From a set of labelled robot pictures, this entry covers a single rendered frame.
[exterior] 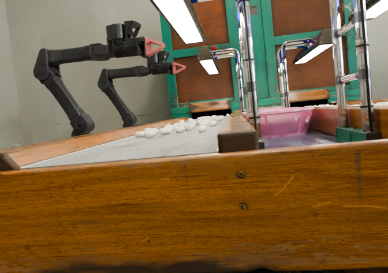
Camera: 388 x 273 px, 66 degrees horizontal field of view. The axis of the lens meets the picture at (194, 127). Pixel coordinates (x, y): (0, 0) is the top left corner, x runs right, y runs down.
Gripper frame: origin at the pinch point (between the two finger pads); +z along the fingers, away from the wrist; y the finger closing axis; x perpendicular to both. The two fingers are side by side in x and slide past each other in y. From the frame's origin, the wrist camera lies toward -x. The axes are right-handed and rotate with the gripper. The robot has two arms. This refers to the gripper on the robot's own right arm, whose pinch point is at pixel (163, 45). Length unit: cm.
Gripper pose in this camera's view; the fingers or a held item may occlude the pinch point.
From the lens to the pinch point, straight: 122.3
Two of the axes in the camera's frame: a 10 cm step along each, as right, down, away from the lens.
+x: 0.8, 10.0, 0.5
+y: 1.0, -0.6, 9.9
